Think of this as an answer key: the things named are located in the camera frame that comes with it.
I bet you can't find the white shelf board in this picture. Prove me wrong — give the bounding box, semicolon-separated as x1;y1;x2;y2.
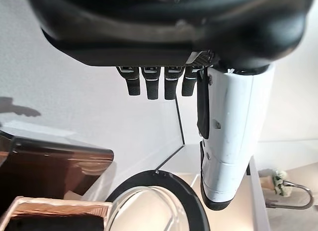
245;155;272;231

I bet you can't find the white flower bunch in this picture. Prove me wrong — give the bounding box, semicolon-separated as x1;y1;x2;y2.
271;168;292;197

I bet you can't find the rectangular wicker basket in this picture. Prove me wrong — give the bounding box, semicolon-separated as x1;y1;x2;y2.
0;195;114;231

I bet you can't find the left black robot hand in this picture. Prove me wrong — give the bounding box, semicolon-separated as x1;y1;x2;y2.
24;0;311;211

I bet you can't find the round glass washer door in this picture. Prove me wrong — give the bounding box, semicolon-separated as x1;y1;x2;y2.
105;169;212;231

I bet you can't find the silver curved faucet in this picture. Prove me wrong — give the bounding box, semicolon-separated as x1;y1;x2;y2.
265;180;315;210

